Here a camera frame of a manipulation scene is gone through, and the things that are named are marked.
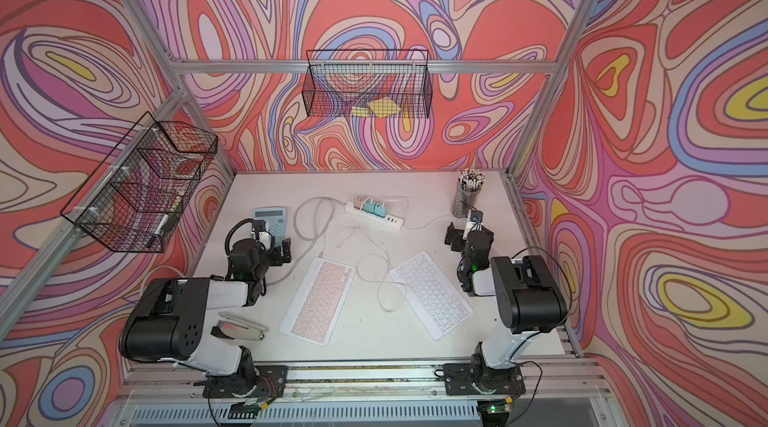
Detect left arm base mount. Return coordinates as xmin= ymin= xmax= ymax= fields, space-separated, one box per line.
xmin=196 ymin=365 xmax=288 ymax=400

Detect teal usb charger end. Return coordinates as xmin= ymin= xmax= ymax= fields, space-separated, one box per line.
xmin=373 ymin=203 xmax=387 ymax=218

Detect black wire basket back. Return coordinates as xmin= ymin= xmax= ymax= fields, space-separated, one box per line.
xmin=301 ymin=48 xmax=433 ymax=119

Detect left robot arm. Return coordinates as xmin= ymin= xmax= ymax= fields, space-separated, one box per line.
xmin=118 ymin=218 xmax=292 ymax=403

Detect white power strip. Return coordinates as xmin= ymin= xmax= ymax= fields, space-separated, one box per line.
xmin=344 ymin=201 xmax=404 ymax=233

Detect white keyboard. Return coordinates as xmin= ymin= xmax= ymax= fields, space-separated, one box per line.
xmin=389 ymin=251 xmax=474 ymax=341

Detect pencil holder cup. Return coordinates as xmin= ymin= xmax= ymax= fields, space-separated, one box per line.
xmin=451 ymin=168 xmax=485 ymax=218

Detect grey calculator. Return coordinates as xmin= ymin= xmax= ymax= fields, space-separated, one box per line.
xmin=252 ymin=207 xmax=288 ymax=244

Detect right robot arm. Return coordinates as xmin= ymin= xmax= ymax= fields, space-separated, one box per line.
xmin=437 ymin=211 xmax=569 ymax=399

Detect black wire basket left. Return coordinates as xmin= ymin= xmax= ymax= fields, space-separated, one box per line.
xmin=60 ymin=113 xmax=218 ymax=253

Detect silver stapler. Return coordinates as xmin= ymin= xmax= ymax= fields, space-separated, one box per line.
xmin=212 ymin=312 xmax=269 ymax=341

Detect teal usb charger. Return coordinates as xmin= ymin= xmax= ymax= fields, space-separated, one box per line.
xmin=362 ymin=199 xmax=377 ymax=214

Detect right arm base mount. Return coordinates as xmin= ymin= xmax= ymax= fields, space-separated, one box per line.
xmin=433 ymin=363 xmax=527 ymax=399

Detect black wire basket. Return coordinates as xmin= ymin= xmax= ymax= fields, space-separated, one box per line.
xmin=301 ymin=48 xmax=433 ymax=119
xmin=60 ymin=113 xmax=218 ymax=253

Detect pink keyboard left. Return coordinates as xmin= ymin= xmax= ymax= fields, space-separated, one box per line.
xmin=279 ymin=258 xmax=355 ymax=347

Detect yellow sticky notes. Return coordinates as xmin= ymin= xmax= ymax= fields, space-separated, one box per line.
xmin=350 ymin=97 xmax=402 ymax=118

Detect pink usb charger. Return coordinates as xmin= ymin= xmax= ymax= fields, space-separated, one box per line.
xmin=352 ymin=196 xmax=366 ymax=210

